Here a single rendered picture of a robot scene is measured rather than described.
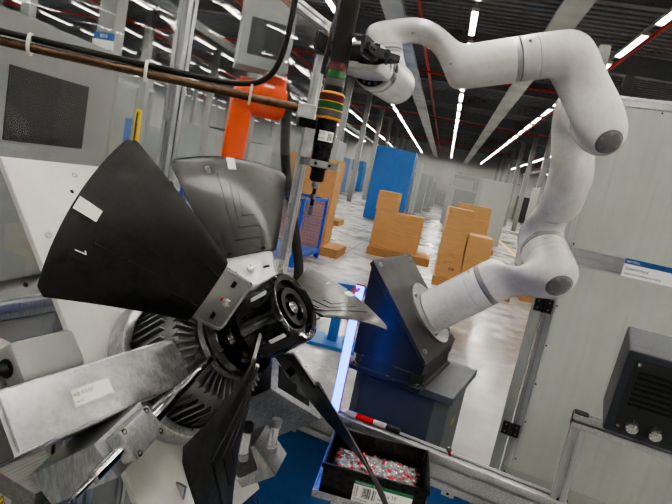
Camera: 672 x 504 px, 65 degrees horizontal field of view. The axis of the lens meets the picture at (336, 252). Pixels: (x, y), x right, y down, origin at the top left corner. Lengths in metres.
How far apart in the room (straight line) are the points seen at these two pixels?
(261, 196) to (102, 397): 0.46
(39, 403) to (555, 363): 2.32
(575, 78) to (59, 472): 1.10
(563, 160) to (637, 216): 1.33
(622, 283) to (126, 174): 2.26
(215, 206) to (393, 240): 9.25
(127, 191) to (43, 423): 0.29
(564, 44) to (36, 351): 1.04
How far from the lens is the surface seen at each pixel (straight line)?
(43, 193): 1.03
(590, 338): 2.69
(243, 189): 1.02
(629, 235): 2.64
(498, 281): 1.47
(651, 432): 1.22
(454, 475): 1.33
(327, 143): 0.92
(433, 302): 1.52
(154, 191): 0.75
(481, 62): 1.15
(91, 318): 0.95
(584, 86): 1.21
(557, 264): 1.40
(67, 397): 0.74
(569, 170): 1.33
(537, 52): 1.17
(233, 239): 0.95
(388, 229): 10.17
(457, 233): 8.41
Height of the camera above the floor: 1.45
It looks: 9 degrees down
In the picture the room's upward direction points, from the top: 11 degrees clockwise
